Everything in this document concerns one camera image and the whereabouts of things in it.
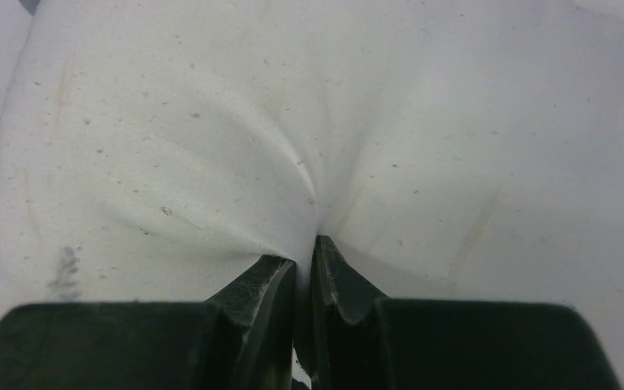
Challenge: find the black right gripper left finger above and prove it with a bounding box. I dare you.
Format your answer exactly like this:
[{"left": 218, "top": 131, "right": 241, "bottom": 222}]
[{"left": 0, "top": 256, "right": 296, "bottom": 389}]

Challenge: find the white pillow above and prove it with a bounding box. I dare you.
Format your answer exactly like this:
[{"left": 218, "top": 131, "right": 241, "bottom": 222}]
[{"left": 0, "top": 1, "right": 624, "bottom": 387}]

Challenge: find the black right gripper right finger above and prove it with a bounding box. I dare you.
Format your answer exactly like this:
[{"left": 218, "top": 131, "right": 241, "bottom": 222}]
[{"left": 310, "top": 236, "right": 621, "bottom": 389}]

